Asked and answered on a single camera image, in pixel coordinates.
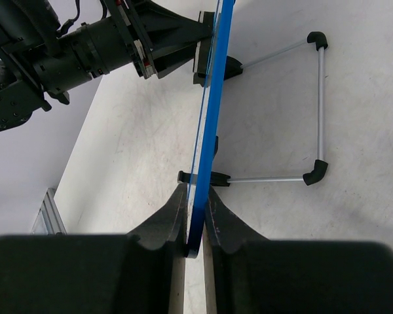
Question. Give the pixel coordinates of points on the whiteboard wire stand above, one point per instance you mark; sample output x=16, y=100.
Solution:
x=234, y=68

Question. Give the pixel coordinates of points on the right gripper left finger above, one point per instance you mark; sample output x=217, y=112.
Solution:
x=142, y=271

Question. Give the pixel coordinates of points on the blue framed whiteboard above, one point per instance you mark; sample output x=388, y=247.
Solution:
x=203, y=156

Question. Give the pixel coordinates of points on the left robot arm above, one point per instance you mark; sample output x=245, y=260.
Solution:
x=42, y=59

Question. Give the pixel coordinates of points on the aluminium mounting rail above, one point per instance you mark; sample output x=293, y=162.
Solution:
x=48, y=220

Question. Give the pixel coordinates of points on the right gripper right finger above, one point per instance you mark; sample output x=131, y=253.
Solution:
x=246, y=272

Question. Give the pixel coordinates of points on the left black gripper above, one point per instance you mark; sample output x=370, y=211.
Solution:
x=134, y=27

